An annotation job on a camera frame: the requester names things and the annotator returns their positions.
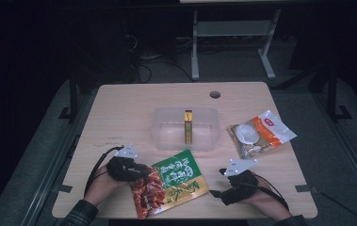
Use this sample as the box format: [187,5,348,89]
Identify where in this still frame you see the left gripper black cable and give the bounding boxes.
[84,145,125,198]

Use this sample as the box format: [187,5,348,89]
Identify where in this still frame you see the red snack packet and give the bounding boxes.
[131,168,167,220]

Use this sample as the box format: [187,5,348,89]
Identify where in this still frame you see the red and yellow box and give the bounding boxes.
[184,109,194,145]

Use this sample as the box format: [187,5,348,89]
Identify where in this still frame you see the grey tape strip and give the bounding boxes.
[53,184,73,194]
[294,184,319,194]

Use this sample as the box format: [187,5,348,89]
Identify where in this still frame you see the thin black cable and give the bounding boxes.
[316,188,357,226]

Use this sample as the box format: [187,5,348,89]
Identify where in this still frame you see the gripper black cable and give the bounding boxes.
[253,173,291,212]
[84,145,125,198]

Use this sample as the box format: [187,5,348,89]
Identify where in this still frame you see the black metal stand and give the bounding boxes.
[326,65,353,122]
[57,71,80,123]

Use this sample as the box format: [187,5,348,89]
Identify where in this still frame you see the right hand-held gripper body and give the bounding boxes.
[220,158,260,206]

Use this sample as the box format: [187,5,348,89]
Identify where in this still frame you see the white metal stand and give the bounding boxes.
[190,8,283,81]

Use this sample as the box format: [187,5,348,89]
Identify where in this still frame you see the black floor cables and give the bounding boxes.
[125,33,196,85]

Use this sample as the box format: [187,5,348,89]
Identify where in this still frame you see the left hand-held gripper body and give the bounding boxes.
[105,143,147,183]

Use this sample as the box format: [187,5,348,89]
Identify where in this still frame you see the green and yellow packet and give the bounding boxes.
[151,149,211,218]

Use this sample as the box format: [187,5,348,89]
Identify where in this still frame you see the person's left hand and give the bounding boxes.
[83,164,130,206]

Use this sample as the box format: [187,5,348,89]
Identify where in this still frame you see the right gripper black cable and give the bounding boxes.
[253,173,291,212]

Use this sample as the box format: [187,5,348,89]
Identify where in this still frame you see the clear plastic container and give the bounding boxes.
[151,106,221,153]

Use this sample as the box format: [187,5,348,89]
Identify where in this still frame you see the white and orange packet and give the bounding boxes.
[227,109,298,159]

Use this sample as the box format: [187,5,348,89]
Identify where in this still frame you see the person's right hand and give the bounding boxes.
[245,183,293,221]

